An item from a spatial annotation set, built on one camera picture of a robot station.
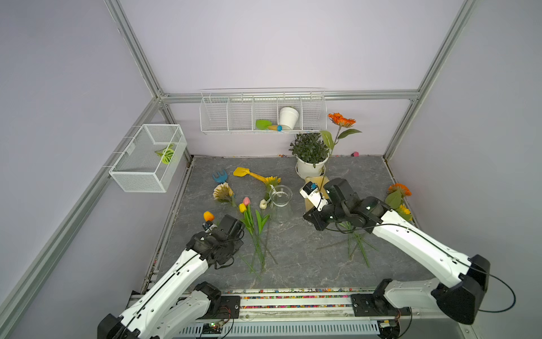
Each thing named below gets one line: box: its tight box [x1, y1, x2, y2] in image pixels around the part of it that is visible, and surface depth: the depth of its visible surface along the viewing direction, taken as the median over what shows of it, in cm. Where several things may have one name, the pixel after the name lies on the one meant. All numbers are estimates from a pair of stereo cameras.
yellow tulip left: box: [238, 202, 266, 272], surface depth 95 cm
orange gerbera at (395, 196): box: [385, 182, 413, 210], surface depth 100 cm
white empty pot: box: [278, 106, 300, 130], surface depth 95 cm
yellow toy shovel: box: [232, 167, 268, 183], surface depth 114 cm
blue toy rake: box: [211, 169, 228, 184], surface depth 114 cm
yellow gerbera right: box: [395, 204, 413, 222], surface depth 93 cm
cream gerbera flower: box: [213, 182, 237, 207], surface depth 101 cm
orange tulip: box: [203, 210, 216, 222], surface depth 82 cm
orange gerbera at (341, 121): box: [319, 113, 363, 195], surface depth 79 cm
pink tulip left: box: [242, 196, 266, 270], surface depth 95 cm
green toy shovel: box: [254, 119, 283, 132], surface depth 103 cm
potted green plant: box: [288, 132, 330, 178], surface depth 101 cm
